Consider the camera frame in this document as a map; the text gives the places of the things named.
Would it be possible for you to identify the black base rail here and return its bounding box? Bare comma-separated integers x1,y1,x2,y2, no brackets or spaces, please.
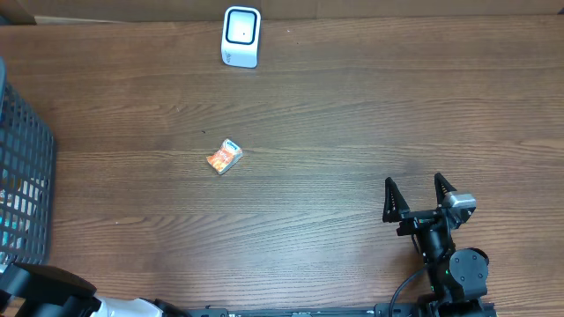
186,304,498,317

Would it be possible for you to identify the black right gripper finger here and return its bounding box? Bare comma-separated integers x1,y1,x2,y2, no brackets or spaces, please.
434,173,457,206
382,177,410,223

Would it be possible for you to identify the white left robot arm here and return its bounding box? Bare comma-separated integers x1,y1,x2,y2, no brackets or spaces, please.
1,262,189,317

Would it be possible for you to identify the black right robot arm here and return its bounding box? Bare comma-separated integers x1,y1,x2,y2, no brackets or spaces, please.
382,173,497,317

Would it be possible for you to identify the orange tissue pack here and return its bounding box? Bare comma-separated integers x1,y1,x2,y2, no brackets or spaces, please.
206,138,243,175

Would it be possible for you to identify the white barcode scanner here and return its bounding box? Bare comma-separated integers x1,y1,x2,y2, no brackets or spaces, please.
220,6,262,69

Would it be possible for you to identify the black wire basket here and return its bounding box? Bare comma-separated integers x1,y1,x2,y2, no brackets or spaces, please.
1,63,57,268

